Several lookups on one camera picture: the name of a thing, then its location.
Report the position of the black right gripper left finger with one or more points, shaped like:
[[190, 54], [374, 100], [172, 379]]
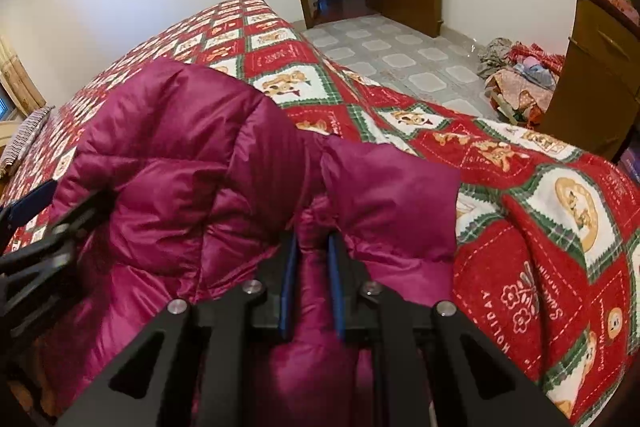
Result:
[[191, 364]]

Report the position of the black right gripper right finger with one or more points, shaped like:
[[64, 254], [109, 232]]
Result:
[[431, 365]]

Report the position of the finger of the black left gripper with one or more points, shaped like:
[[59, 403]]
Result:
[[74, 225]]

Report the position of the magenta down jacket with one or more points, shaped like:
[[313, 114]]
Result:
[[209, 174]]

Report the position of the pile of clothes on floor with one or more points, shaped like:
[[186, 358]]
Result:
[[519, 80]]

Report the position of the grey striped pillow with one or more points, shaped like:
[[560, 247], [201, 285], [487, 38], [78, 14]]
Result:
[[26, 135]]

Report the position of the cream wooden headboard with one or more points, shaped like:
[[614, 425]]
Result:
[[8, 132]]

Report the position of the window with blue glass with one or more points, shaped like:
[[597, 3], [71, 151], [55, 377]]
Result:
[[6, 107]]

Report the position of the red patterned bed quilt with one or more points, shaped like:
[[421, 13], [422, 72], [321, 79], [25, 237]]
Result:
[[547, 235]]

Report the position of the beige curtain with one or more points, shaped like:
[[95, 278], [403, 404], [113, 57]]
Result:
[[15, 80]]

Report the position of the brown wooden dresser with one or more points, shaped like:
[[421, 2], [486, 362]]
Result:
[[595, 104]]

